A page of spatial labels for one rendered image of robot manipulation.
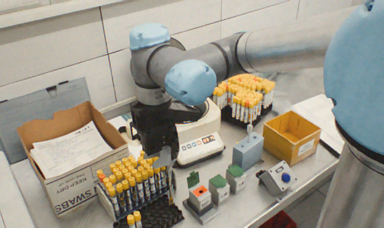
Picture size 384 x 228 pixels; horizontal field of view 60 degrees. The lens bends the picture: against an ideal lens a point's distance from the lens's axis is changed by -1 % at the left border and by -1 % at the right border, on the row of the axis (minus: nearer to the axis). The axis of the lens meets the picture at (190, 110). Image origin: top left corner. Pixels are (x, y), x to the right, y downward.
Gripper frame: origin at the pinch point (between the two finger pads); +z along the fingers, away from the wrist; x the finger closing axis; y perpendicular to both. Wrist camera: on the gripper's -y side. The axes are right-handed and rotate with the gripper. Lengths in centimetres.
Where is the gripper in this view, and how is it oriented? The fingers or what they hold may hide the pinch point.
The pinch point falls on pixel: (168, 162)
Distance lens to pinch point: 84.3
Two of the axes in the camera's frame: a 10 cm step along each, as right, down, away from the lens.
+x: 6.0, 4.5, -6.6
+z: 0.2, 8.2, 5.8
